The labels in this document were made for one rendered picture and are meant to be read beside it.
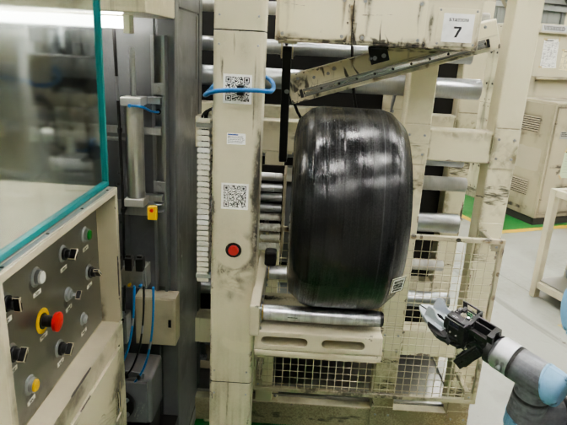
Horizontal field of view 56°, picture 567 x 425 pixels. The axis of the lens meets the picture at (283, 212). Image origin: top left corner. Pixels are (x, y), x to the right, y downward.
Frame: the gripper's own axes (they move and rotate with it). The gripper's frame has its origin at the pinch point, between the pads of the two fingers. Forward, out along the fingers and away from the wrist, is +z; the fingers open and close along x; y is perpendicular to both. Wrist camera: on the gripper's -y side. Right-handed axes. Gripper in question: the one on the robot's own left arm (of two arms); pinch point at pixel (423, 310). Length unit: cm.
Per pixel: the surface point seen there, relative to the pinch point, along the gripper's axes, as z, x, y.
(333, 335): 19.4, 14.4, -13.2
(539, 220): 148, -369, -258
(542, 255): 70, -215, -162
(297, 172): 32.1, 9.7, 32.9
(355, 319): 17.6, 7.4, -10.8
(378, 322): 13.3, 2.9, -12.4
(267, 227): 72, -3, -12
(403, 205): 10.6, -4.6, 25.0
